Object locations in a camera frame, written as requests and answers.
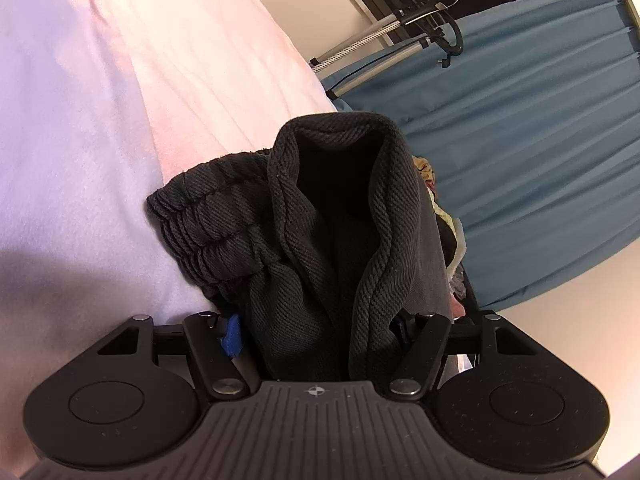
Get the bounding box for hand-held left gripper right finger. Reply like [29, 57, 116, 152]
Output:
[389, 312, 538, 400]

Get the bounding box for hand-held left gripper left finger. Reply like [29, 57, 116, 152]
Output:
[95, 312, 251, 400]

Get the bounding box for black pants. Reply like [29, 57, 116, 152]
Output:
[146, 112, 481, 383]

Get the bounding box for brown cloth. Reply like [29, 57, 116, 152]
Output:
[412, 156, 438, 196]

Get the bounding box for wide blue curtain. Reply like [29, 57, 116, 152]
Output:
[320, 0, 640, 311]

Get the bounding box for pink bed sheet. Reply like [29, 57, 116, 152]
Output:
[0, 0, 346, 471]

